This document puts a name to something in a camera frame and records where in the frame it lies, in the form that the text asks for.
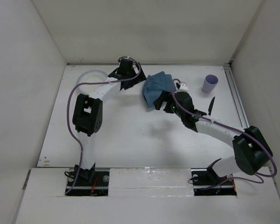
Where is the blue cloth napkin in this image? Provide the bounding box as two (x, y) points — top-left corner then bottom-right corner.
(142, 71), (176, 109)

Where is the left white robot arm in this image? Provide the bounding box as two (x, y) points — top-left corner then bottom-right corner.
(72, 56), (146, 185)

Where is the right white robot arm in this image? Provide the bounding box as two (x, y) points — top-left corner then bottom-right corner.
(154, 91), (273, 184)

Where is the black plastic knife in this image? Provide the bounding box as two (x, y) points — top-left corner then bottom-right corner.
(208, 97), (216, 116)

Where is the lavender plastic cup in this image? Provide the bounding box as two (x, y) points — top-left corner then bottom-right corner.
(202, 74), (218, 94)

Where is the white blue-rimmed plate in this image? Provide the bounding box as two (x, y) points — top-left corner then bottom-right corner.
(76, 70), (108, 85)

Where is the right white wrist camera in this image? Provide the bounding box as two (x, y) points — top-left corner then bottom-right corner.
(176, 82), (189, 92)

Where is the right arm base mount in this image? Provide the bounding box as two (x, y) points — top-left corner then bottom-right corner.
(188, 159), (237, 196)

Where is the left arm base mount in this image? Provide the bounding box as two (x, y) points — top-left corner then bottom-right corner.
(64, 168), (110, 196)

